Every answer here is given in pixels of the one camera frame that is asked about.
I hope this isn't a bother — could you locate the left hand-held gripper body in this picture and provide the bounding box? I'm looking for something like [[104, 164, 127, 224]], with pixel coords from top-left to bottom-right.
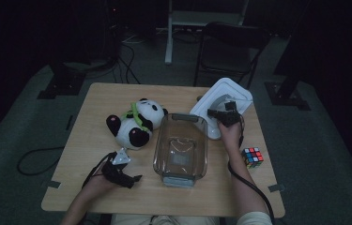
[[101, 147, 134, 186]]

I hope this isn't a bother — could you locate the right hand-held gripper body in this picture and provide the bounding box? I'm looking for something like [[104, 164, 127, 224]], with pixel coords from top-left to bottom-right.
[[217, 100, 243, 128]]

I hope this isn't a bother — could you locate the white storage box lid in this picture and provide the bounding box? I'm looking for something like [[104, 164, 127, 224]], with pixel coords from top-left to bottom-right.
[[189, 77, 254, 141]]

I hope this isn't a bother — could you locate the panda plush toy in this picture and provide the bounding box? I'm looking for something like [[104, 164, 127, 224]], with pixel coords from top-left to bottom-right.
[[105, 97, 169, 151]]

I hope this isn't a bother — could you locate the colourful puzzle cube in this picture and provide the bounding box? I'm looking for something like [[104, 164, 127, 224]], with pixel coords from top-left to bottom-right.
[[241, 146, 265, 170]]

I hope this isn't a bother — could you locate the clear plastic storage box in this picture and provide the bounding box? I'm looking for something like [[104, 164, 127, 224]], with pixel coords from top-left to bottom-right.
[[152, 112, 209, 188]]

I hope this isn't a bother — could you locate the person's right hand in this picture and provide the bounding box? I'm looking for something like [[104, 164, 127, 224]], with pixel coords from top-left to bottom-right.
[[218, 121, 244, 151]]

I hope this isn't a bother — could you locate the person's left hand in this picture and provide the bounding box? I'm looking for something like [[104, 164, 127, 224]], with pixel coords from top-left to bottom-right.
[[85, 170, 119, 195]]

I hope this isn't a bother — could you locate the black folding chair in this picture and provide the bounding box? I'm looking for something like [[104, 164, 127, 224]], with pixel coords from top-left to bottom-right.
[[192, 21, 272, 91]]

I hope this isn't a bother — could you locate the black stand base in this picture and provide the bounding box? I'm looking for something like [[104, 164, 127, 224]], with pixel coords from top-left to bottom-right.
[[37, 61, 87, 100], [264, 79, 312, 112]]

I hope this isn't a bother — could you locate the small black strip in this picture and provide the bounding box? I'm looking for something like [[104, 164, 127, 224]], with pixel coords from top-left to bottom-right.
[[65, 114, 75, 132]]

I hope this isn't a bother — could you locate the person's cream sleeve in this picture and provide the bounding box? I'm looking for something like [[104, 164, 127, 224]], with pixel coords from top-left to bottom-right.
[[236, 211, 273, 225]]

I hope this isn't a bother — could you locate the dark equipment tower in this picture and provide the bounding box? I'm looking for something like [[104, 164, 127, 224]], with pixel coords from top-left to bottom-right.
[[101, 0, 125, 62]]

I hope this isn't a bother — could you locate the left hand-held gripper cable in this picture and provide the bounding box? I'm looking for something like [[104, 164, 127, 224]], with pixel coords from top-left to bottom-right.
[[81, 152, 117, 189]]

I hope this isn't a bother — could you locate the hand-held gripper cable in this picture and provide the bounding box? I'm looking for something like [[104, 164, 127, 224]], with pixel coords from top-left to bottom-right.
[[227, 114, 277, 225], [81, 152, 117, 189]]

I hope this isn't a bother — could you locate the right hand-held gripper cable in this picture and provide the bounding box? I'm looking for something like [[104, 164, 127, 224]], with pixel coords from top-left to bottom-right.
[[227, 114, 277, 225]]

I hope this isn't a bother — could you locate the black looped floor cable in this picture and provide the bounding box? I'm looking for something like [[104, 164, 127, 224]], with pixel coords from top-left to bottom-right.
[[17, 145, 66, 177]]

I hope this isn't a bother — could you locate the white metal desk frame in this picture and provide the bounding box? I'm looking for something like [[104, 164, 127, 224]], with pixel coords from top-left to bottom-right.
[[163, 0, 251, 66]]

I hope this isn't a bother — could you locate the black cable bundle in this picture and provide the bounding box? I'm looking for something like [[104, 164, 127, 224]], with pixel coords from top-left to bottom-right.
[[114, 38, 143, 85]]

